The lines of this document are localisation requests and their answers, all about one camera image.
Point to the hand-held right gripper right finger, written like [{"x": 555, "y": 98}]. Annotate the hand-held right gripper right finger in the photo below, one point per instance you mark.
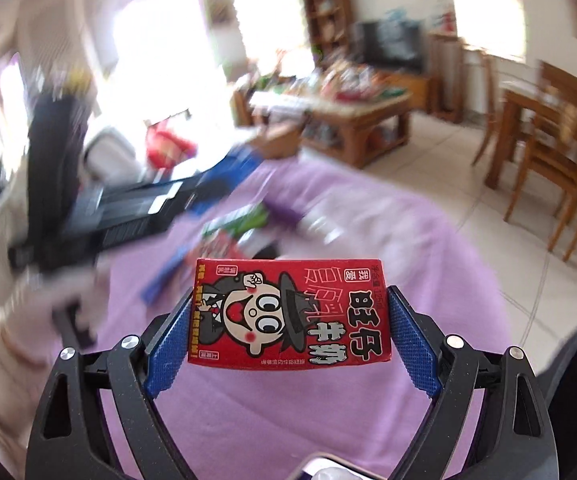
[{"x": 416, "y": 350}]

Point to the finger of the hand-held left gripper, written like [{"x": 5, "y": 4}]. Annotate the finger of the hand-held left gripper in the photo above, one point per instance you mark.
[
  {"x": 228, "y": 172},
  {"x": 133, "y": 230}
]

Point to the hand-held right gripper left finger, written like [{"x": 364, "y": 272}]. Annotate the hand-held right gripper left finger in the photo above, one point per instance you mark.
[{"x": 168, "y": 355}]

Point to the red milk carton black-hat figure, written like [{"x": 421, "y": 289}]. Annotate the red milk carton black-hat figure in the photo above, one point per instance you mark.
[{"x": 288, "y": 320}]

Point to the person's left hand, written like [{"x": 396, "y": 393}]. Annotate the person's left hand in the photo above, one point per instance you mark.
[{"x": 28, "y": 315}]

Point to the person's right hand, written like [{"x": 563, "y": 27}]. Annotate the person's right hand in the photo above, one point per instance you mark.
[{"x": 338, "y": 474}]

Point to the green packet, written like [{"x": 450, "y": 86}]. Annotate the green packet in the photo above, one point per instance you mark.
[{"x": 238, "y": 220}]

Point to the white cushioned wooden sofa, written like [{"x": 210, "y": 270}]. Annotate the white cushioned wooden sofa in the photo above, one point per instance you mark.
[{"x": 111, "y": 152}]

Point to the red cushion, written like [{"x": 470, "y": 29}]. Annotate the red cushion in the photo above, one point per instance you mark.
[
  {"x": 168, "y": 132},
  {"x": 166, "y": 155}
]

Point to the purple packet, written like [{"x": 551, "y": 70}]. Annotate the purple packet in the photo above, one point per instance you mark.
[{"x": 283, "y": 210}]

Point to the purple tablecloth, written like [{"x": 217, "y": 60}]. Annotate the purple tablecloth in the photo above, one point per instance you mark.
[{"x": 278, "y": 410}]

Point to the wooden coffee table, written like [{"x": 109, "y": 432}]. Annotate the wooden coffee table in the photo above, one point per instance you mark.
[{"x": 358, "y": 130}]

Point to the assorted tabletop clutter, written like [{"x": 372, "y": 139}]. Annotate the assorted tabletop clutter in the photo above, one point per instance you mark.
[{"x": 333, "y": 82}]

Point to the window with roller blind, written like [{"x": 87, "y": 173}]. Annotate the window with roller blind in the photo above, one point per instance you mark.
[
  {"x": 158, "y": 45},
  {"x": 483, "y": 5},
  {"x": 266, "y": 15}
]

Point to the smartphone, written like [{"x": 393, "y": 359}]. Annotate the smartphone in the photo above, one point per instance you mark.
[{"x": 306, "y": 467}]

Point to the wooden bookshelf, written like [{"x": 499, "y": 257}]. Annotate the wooden bookshelf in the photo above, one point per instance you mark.
[{"x": 328, "y": 25}]

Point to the wooden television cabinet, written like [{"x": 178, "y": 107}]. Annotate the wooden television cabinet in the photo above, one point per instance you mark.
[{"x": 413, "y": 91}]

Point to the flat screen television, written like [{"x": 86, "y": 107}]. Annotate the flat screen television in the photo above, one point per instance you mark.
[{"x": 391, "y": 47}]

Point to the tall wooden stand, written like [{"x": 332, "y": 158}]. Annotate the tall wooden stand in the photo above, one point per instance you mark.
[{"x": 446, "y": 77}]

